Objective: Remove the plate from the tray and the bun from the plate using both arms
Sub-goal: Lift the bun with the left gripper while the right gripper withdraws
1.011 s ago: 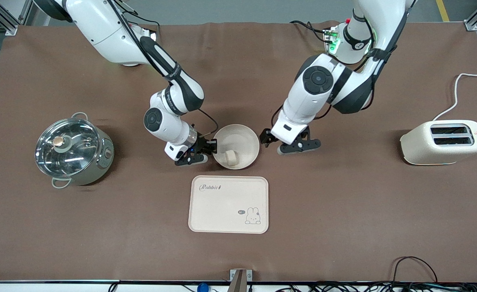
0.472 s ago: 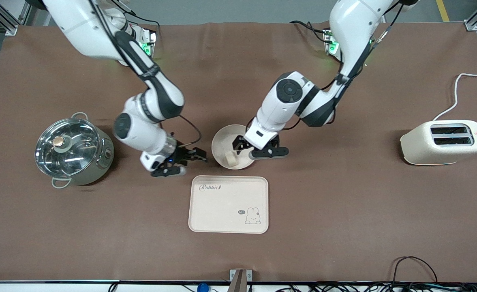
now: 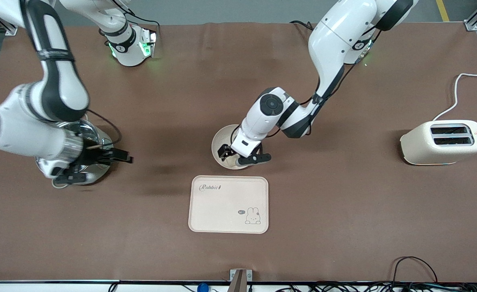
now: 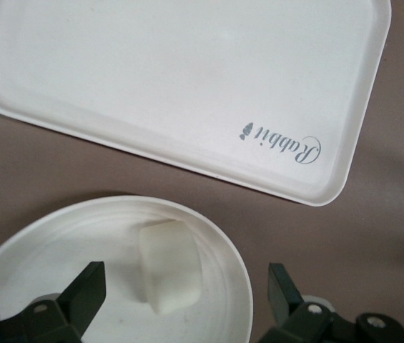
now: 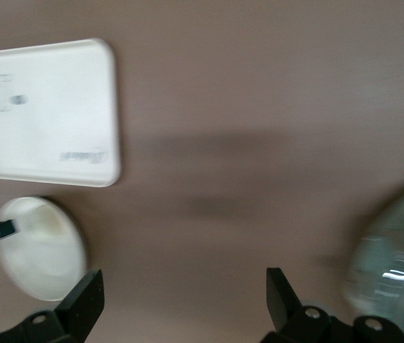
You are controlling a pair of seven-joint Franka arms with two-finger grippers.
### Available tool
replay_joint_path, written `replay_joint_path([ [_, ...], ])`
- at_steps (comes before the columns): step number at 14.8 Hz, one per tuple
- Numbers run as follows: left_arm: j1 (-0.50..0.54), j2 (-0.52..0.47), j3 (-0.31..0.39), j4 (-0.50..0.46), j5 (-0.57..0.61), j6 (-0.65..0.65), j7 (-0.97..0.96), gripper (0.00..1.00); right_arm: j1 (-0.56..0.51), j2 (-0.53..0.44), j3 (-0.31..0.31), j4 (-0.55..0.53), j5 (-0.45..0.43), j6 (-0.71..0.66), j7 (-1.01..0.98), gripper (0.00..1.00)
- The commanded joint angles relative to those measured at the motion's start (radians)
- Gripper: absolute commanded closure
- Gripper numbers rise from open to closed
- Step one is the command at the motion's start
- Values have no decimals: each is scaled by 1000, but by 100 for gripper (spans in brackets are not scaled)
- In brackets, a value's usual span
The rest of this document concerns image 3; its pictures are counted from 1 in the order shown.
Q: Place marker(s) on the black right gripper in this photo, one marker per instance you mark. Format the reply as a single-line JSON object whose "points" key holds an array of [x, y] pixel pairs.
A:
{"points": [[90, 157]]}

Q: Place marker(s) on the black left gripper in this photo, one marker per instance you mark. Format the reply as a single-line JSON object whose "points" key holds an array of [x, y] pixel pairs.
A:
{"points": [[224, 151]]}

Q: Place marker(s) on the small white steamed bun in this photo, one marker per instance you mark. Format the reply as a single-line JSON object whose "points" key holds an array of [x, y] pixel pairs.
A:
{"points": [[230, 162]]}

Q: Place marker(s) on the round white plate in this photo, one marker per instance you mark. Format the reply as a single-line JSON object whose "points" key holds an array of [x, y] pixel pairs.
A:
{"points": [[222, 136]]}

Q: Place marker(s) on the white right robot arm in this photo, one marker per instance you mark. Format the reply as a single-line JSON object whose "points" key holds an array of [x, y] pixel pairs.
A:
{"points": [[56, 81]]}

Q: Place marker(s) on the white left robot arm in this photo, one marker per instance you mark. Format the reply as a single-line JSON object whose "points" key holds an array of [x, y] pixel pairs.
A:
{"points": [[335, 40]]}

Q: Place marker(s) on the steel electric cooking pot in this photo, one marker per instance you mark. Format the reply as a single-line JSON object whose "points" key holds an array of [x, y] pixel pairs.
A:
{"points": [[100, 172]]}

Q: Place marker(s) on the glass pot lid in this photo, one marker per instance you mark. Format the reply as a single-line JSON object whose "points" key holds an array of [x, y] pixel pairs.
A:
{"points": [[94, 134]]}

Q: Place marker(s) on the beige rabbit print tray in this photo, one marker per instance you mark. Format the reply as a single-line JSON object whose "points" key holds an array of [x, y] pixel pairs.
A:
{"points": [[222, 207]]}

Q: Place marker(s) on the brown table cover mat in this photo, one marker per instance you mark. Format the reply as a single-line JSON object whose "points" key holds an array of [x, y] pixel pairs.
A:
{"points": [[343, 202]]}

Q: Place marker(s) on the small blue round object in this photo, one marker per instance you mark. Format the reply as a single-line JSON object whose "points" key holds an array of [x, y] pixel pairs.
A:
{"points": [[202, 288]]}

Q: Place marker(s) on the cream two-slot toaster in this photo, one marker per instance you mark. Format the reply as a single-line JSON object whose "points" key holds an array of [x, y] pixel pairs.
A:
{"points": [[428, 148]]}

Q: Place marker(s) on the grey metal camera bracket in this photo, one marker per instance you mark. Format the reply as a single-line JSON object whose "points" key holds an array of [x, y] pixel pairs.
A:
{"points": [[238, 280]]}

